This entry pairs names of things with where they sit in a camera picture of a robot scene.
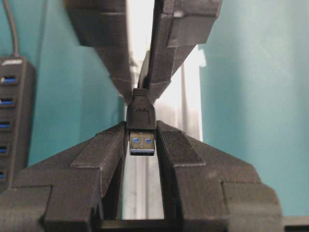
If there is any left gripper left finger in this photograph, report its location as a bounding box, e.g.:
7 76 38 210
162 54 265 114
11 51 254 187
0 122 126 232

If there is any black multiport USB hub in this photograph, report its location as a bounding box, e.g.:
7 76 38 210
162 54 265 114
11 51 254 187
0 57 35 191

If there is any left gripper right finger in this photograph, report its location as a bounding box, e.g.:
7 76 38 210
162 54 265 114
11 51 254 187
156 121 284 232

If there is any aluminium extrusion rail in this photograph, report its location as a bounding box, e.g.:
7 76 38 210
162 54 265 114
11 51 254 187
121 0 203 219

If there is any black hub power cable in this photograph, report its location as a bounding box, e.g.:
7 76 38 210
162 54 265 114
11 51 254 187
2 0 20 58

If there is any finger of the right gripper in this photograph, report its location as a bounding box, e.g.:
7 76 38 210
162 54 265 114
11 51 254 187
64 0 132 104
146 0 222 100

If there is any black USB cable with plug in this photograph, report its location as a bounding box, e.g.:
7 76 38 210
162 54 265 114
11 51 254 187
125 50 157 157

